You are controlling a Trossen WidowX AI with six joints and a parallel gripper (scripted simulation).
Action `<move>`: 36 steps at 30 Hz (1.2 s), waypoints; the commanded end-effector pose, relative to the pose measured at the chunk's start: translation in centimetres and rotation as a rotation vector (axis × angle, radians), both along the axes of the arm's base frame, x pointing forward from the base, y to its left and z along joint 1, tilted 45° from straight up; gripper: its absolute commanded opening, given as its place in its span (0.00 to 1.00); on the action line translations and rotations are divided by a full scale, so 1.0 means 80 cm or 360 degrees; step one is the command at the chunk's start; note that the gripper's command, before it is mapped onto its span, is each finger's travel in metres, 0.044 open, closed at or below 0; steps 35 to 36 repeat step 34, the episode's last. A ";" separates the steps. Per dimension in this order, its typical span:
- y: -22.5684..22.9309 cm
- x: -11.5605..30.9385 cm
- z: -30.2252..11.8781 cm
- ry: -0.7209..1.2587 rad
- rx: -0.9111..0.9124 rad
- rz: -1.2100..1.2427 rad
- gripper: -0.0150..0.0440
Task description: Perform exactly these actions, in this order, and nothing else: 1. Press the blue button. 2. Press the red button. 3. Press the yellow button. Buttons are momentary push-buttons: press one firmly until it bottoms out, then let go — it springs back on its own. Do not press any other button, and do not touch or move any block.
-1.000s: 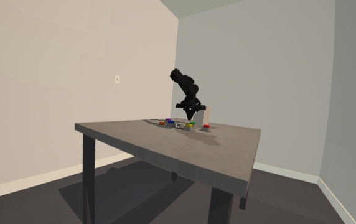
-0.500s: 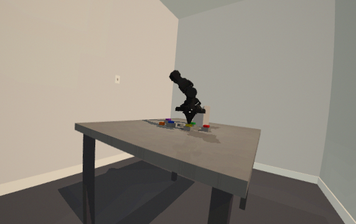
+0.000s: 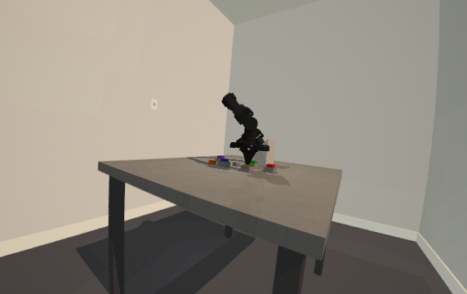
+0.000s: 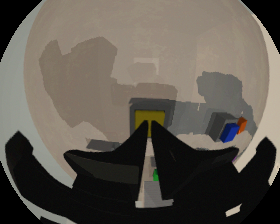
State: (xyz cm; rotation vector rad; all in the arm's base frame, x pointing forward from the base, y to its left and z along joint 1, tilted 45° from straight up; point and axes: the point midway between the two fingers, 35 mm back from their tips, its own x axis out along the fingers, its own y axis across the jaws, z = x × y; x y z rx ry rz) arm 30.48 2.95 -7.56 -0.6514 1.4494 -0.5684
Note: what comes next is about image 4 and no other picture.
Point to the green button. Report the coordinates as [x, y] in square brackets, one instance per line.
[152, 169]

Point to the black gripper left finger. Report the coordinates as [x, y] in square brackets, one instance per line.
[124, 165]

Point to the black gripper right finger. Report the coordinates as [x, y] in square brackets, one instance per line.
[177, 163]

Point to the yellow button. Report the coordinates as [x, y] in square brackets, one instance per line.
[147, 109]

